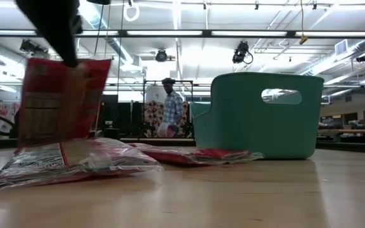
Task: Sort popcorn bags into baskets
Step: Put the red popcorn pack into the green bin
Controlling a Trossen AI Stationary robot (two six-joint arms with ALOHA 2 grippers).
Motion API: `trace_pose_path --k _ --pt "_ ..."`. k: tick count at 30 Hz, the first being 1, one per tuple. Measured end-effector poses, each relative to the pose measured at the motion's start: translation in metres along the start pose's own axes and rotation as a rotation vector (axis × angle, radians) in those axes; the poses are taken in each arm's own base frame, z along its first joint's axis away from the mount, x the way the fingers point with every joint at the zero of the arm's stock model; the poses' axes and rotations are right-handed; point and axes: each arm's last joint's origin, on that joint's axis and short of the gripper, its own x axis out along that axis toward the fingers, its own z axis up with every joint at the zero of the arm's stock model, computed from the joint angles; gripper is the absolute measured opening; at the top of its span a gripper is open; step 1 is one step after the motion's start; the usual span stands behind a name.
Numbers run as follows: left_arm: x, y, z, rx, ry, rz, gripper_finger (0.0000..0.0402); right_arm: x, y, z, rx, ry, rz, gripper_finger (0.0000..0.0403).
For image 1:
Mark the red microwave popcorn bag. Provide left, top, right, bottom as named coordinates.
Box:
left=16, top=56, right=112, bottom=149
left=127, top=142, right=265, bottom=167
left=0, top=137, right=165, bottom=194

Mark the black ceiling device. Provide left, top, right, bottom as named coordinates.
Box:
left=20, top=39, right=49, bottom=54

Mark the round black ceiling fixture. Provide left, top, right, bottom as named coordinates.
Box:
left=155, top=48, right=169, bottom=63

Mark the floral patterned cloth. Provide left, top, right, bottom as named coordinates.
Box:
left=144, top=100, right=190, bottom=139

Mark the black metal rack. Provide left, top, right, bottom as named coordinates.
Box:
left=142, top=79, right=194, bottom=139

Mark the person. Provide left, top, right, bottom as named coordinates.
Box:
left=158, top=77, right=185, bottom=139

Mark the white plastic bag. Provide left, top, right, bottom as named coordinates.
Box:
left=158, top=122, right=179, bottom=139

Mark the teal plastic basket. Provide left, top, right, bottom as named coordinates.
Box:
left=191, top=72, right=325, bottom=160

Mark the wooden background table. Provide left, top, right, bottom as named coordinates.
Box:
left=317, top=127, right=365, bottom=144

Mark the silver air duct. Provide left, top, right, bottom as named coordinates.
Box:
left=77, top=0, right=145, bottom=73

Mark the white hanging ring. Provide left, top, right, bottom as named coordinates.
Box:
left=122, top=0, right=141, bottom=23

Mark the black overhead frame beam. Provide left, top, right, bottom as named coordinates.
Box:
left=0, top=28, right=365, bottom=40

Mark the black hanging camera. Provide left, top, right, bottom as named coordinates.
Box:
left=231, top=40, right=254, bottom=65

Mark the yellow hanging cord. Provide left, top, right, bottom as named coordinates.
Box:
left=298, top=0, right=309, bottom=46

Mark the white ceiling duct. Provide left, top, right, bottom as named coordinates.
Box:
left=299, top=38, right=365, bottom=77

